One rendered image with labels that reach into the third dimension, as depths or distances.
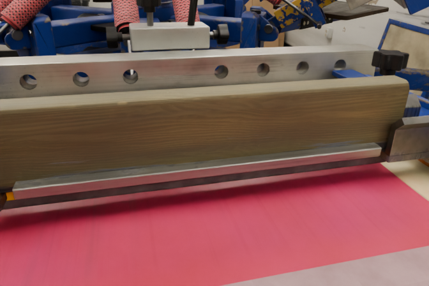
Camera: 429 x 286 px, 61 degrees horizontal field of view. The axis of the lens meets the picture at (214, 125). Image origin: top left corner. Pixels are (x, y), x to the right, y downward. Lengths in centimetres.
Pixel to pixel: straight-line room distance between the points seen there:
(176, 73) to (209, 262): 32
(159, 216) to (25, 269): 11
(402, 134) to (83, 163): 31
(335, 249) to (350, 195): 9
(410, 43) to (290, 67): 246
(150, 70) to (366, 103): 30
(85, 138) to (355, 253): 24
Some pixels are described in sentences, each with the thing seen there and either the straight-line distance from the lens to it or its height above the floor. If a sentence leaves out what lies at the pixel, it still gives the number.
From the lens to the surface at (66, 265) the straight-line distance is 31.
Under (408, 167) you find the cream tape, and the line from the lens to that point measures 47.
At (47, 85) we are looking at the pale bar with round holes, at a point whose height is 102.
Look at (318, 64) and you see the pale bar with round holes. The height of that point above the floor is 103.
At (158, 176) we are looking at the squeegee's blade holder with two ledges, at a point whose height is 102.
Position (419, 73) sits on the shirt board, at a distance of 108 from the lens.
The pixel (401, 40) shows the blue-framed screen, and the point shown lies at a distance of 310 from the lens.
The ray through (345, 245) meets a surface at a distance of 33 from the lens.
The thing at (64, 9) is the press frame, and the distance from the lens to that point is 127.
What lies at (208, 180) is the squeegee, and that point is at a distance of 37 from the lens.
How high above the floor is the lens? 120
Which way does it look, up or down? 26 degrees down
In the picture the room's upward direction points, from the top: 2 degrees clockwise
